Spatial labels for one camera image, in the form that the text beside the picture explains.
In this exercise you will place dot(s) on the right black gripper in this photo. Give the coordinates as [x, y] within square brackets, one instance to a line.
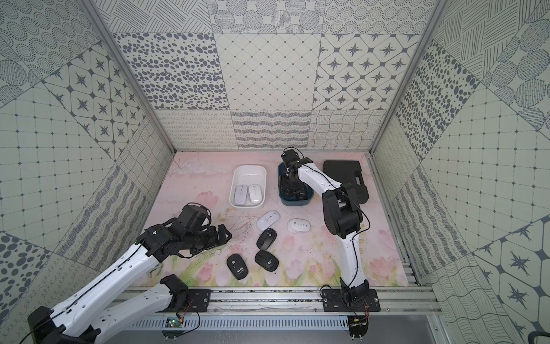
[301, 186]

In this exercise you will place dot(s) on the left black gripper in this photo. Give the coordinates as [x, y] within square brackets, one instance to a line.
[217, 234]

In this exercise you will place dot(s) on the black mouse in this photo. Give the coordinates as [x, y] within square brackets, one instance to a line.
[266, 239]
[237, 266]
[266, 260]

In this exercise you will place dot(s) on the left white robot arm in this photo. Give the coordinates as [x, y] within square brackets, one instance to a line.
[88, 316]

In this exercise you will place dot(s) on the teal storage box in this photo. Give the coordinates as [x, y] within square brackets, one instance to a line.
[292, 192]

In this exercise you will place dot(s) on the white storage box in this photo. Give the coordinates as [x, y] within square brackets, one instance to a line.
[248, 175]

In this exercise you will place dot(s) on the white oval mouse right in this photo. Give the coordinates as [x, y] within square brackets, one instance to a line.
[298, 226]

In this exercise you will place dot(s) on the white slim mouse angled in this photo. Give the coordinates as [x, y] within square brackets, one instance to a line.
[267, 220]

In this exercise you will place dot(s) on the black plastic tool case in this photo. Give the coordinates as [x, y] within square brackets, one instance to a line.
[348, 172]

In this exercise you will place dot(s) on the green circuit board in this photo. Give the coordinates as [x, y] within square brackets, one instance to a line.
[173, 323]

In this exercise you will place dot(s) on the white slotted cable duct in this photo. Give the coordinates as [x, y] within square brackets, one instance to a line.
[247, 323]

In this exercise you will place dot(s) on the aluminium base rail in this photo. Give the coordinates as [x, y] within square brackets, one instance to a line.
[316, 301]

